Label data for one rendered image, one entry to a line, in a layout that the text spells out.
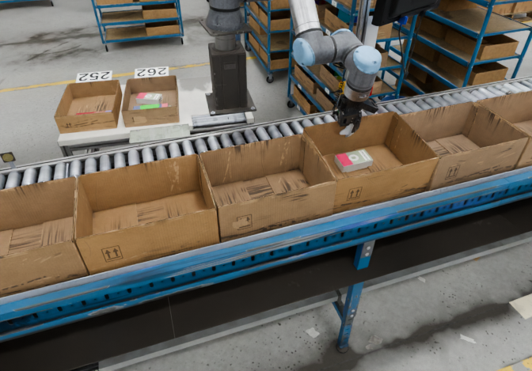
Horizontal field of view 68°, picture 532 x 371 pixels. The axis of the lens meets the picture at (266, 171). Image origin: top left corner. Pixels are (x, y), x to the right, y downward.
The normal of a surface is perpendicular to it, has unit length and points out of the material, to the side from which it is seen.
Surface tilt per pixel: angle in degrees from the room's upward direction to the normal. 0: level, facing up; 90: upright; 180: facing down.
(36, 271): 91
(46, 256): 90
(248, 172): 89
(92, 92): 88
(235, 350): 0
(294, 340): 0
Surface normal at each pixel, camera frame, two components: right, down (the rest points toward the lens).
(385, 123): 0.30, 0.66
